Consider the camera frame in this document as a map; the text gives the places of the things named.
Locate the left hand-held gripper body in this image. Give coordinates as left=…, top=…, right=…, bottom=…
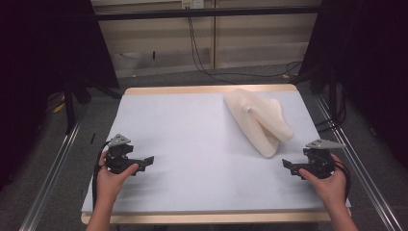
left=105, top=133, right=142, bottom=176

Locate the white wall outlet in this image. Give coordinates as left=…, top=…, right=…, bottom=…
left=180, top=0, right=206, bottom=10

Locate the cream towel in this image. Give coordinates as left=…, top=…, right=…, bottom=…
left=222, top=88, right=294, bottom=159

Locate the wooden table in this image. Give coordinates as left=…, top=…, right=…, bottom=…
left=80, top=84, right=353, bottom=225

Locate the black floor cable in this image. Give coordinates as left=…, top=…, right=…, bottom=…
left=189, top=15, right=304, bottom=80
left=186, top=15, right=240, bottom=86

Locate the pale blue foam mat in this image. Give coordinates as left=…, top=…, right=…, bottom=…
left=81, top=90, right=352, bottom=216

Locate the metal floor rail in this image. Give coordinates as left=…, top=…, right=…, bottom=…
left=313, top=94, right=406, bottom=231
left=18, top=116, right=85, bottom=231

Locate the black stand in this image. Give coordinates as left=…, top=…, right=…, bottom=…
left=62, top=78, right=79, bottom=136
left=326, top=68, right=343, bottom=124

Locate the dark curtain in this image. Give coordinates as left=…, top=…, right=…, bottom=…
left=0, top=0, right=121, bottom=193
left=296, top=0, right=408, bottom=169

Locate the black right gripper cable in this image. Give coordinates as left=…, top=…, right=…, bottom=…
left=333, top=159, right=352, bottom=204

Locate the person's left hand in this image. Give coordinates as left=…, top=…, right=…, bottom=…
left=95, top=149, right=140, bottom=207

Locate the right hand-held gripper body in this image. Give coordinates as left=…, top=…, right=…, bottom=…
left=302, top=138, right=348, bottom=180

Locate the person's right hand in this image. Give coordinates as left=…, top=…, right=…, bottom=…
left=298, top=153, right=349, bottom=208

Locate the black horizontal bar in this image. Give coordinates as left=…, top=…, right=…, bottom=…
left=95, top=5, right=322, bottom=22

